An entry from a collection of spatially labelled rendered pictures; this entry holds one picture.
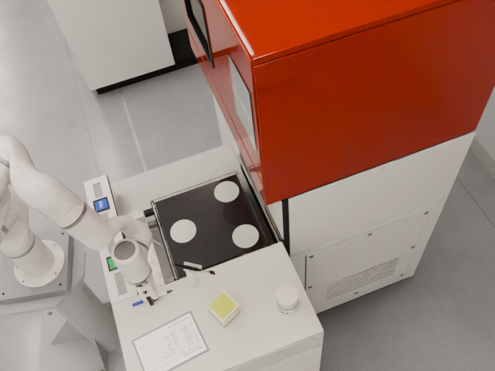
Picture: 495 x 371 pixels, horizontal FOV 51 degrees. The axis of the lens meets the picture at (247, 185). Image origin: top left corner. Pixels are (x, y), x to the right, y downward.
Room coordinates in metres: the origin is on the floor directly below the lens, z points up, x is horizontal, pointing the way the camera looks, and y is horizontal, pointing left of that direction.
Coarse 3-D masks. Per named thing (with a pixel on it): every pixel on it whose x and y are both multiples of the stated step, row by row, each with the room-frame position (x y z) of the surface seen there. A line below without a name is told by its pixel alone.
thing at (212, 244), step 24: (192, 192) 1.16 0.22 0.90; (240, 192) 1.13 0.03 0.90; (168, 216) 1.07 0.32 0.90; (192, 216) 1.05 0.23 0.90; (216, 216) 1.03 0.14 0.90; (240, 216) 1.02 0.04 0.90; (168, 240) 0.96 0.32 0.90; (192, 240) 0.95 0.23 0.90; (216, 240) 0.93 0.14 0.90; (264, 240) 0.90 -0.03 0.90
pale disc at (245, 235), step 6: (240, 228) 0.97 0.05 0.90; (246, 228) 0.96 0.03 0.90; (252, 228) 0.96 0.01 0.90; (234, 234) 0.95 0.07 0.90; (240, 234) 0.94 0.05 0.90; (246, 234) 0.94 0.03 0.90; (252, 234) 0.94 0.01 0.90; (258, 234) 0.93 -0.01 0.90; (234, 240) 0.92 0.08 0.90; (240, 240) 0.92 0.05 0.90; (246, 240) 0.91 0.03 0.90; (252, 240) 0.91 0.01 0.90; (240, 246) 0.89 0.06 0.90; (246, 246) 0.89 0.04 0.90
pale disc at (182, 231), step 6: (180, 222) 1.03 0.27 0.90; (186, 222) 1.03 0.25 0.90; (192, 222) 1.02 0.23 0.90; (174, 228) 1.01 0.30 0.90; (180, 228) 1.00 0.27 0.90; (186, 228) 1.00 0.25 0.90; (192, 228) 1.00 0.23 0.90; (174, 234) 0.98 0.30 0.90; (180, 234) 0.98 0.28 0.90; (186, 234) 0.98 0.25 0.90; (192, 234) 0.97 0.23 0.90; (174, 240) 0.96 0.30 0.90; (180, 240) 0.95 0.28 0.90; (186, 240) 0.95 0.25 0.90
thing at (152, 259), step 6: (144, 222) 1.07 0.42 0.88; (150, 246) 0.96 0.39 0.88; (150, 252) 0.93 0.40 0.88; (150, 258) 0.91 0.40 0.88; (156, 258) 0.90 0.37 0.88; (150, 264) 0.88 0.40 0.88; (156, 264) 0.88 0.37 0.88; (156, 270) 0.86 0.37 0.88; (156, 276) 0.83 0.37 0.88; (162, 276) 0.83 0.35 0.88; (156, 282) 0.81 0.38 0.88
